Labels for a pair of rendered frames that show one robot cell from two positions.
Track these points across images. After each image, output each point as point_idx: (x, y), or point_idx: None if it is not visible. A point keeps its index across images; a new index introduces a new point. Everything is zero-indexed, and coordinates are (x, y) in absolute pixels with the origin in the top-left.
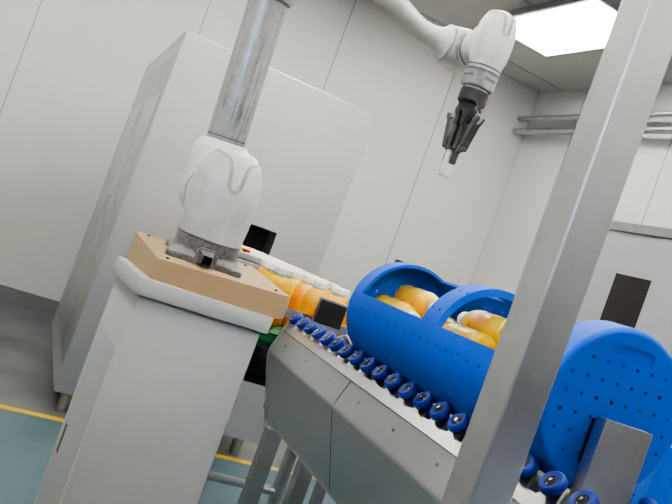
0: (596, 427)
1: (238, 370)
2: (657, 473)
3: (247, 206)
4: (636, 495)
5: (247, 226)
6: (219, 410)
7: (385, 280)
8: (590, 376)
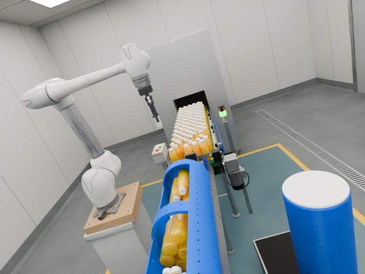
0: None
1: (136, 240)
2: (326, 222)
3: (100, 191)
4: (319, 233)
5: (108, 194)
6: (140, 251)
7: (172, 172)
8: None
